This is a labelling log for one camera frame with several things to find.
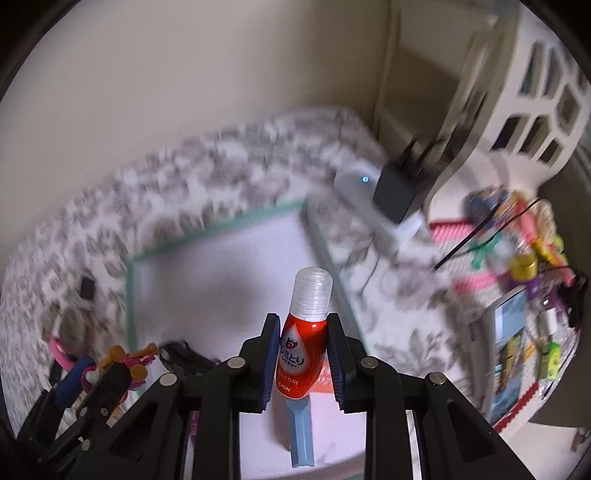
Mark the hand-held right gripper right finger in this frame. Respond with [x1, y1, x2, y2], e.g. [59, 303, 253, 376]
[327, 313, 522, 480]

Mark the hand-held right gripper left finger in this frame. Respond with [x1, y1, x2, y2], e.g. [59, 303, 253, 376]
[95, 313, 283, 480]

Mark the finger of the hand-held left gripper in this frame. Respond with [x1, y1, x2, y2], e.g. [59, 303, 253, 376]
[21, 356, 95, 444]
[37, 367, 132, 464]

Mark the pink and gold toy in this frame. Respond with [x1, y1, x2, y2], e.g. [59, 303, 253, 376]
[83, 344, 160, 393]

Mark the red bottle with clear cap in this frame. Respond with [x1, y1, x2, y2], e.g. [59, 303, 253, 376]
[274, 267, 334, 400]

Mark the round tin of clips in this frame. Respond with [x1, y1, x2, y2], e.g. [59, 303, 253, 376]
[58, 307, 100, 344]

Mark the black toy car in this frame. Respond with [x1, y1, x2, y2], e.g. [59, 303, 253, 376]
[159, 340, 218, 372]

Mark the white tray with teal rim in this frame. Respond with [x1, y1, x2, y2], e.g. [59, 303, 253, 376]
[126, 198, 370, 480]

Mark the printed booklet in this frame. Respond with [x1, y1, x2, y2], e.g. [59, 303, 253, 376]
[480, 284, 529, 416]

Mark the white power strip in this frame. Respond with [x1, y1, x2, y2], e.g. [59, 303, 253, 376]
[305, 161, 423, 259]

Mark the black power adapter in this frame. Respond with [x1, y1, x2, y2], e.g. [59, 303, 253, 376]
[372, 136, 439, 222]

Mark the pile of colourful toys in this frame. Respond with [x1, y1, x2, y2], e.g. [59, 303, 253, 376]
[429, 185, 583, 384]

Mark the white lattice basket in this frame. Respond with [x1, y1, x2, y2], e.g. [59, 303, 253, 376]
[422, 9, 589, 222]

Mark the black cable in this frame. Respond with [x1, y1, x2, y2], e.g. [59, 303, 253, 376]
[434, 198, 541, 271]

